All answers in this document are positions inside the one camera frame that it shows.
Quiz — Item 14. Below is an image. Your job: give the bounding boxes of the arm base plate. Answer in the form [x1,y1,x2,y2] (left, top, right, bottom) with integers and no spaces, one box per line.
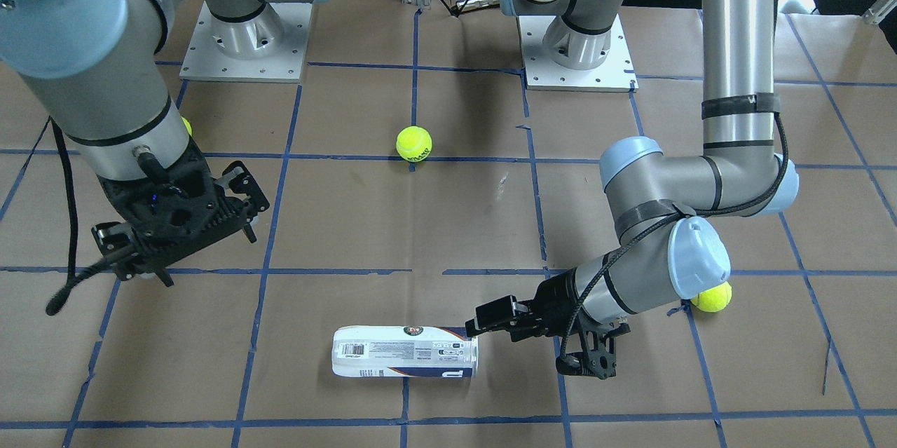
[518,15,638,93]
[179,3,313,83]

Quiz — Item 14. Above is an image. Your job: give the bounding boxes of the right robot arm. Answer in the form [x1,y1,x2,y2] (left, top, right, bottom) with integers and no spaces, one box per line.
[1,0,326,313]

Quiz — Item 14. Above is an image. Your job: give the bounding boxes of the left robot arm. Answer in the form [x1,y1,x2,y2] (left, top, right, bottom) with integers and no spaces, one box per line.
[465,0,799,380]

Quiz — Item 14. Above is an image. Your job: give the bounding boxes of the white tennis ball can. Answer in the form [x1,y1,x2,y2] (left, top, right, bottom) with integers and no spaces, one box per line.
[332,325,479,379]

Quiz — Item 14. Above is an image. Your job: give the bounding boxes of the centre tennis ball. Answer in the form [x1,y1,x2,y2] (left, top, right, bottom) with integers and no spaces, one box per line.
[395,125,432,163]

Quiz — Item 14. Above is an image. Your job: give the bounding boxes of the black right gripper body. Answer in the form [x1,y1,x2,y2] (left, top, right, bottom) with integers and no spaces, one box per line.
[92,147,271,286]

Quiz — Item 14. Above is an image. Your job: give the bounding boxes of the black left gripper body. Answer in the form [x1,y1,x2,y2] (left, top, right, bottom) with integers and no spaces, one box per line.
[530,273,631,380]

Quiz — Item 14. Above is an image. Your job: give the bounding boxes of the front tennis ball on tape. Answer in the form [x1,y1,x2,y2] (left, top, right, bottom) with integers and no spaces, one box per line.
[690,282,732,313]

